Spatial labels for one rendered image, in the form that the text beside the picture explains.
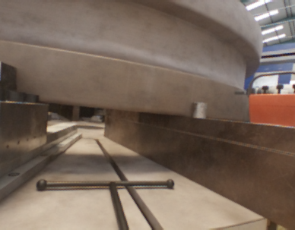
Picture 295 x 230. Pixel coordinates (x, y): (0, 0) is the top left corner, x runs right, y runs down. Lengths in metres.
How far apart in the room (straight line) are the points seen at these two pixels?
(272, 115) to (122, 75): 0.72
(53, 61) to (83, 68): 0.14
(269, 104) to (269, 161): 0.23
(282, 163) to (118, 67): 0.86
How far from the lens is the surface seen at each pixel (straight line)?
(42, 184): 0.96
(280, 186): 0.96
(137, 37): 1.33
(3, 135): 0.80
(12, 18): 1.39
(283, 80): 6.25
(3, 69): 1.03
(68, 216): 0.78
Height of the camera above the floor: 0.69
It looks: 2 degrees down
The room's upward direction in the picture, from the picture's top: 6 degrees clockwise
